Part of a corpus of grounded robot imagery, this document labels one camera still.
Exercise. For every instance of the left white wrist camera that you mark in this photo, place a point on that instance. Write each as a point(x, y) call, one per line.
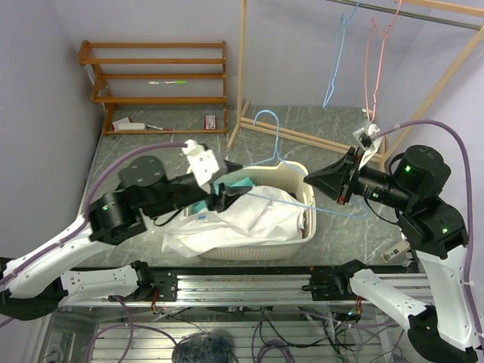
point(206, 166)

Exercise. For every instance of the white t shirt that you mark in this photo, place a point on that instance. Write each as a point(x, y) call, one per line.
point(263, 215)

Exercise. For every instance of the red white small box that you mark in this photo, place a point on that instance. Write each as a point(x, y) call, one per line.
point(210, 122)

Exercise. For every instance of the pink wire hanger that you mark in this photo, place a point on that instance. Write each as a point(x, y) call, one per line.
point(374, 58)

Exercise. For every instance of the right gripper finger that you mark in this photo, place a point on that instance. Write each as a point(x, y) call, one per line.
point(338, 171)
point(331, 187)

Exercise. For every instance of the metal hanging rod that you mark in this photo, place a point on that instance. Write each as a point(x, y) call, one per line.
point(407, 14)

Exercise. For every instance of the cream plastic laundry basket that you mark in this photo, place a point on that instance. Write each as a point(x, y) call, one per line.
point(279, 176)

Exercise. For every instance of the teal t shirt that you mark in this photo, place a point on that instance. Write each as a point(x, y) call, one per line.
point(201, 205)

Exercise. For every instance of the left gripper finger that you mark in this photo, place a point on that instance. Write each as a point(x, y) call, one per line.
point(228, 195)
point(231, 167)

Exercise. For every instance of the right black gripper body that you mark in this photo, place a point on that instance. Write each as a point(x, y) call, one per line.
point(349, 183)

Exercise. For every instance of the wooden clothes rack frame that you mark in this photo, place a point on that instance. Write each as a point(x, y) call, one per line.
point(280, 56)

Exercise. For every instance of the green white marker pen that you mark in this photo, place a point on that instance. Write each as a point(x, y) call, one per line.
point(172, 82)

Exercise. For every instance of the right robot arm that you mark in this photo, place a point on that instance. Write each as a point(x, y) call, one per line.
point(441, 331)

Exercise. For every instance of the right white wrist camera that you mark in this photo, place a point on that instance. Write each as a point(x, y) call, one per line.
point(368, 141)

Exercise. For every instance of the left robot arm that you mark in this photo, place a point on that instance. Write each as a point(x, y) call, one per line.
point(42, 281)

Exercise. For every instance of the wooden shoe rack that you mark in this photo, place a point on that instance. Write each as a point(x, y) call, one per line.
point(122, 71)

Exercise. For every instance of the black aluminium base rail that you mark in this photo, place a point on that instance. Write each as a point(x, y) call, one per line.
point(218, 286)

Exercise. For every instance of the white box on rack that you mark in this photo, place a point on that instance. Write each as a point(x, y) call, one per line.
point(127, 125)

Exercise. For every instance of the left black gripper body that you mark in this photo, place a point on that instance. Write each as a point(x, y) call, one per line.
point(214, 201)

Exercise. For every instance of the red white pen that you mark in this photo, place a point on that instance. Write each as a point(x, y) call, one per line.
point(158, 128)

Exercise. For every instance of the blue hanger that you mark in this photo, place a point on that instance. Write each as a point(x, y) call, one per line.
point(276, 157)
point(345, 20)

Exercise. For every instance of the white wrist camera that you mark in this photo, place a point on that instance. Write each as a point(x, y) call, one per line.
point(206, 166)
point(368, 141)

